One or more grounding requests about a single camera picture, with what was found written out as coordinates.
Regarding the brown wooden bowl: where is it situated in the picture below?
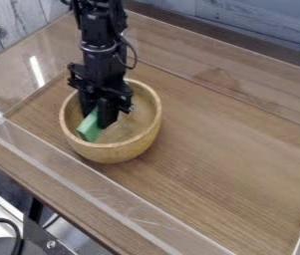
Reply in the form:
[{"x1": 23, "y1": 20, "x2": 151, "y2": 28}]
[{"x1": 59, "y1": 79, "x2": 162, "y2": 163}]

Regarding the clear acrylic tray wall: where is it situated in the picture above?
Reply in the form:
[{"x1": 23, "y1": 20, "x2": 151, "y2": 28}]
[{"x1": 0, "y1": 114, "x2": 234, "y2": 255}]

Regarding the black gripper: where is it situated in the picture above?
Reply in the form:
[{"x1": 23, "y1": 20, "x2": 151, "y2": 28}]
[{"x1": 67, "y1": 43, "x2": 129, "y2": 128}]

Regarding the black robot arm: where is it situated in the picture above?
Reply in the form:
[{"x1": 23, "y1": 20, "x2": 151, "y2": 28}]
[{"x1": 67, "y1": 0, "x2": 138, "y2": 128}]

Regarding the black cable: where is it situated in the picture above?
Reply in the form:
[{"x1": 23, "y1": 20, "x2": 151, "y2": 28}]
[{"x1": 0, "y1": 217, "x2": 24, "y2": 255}]

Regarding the green rectangular block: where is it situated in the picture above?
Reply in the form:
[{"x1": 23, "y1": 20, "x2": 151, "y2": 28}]
[{"x1": 75, "y1": 81, "x2": 131, "y2": 142}]

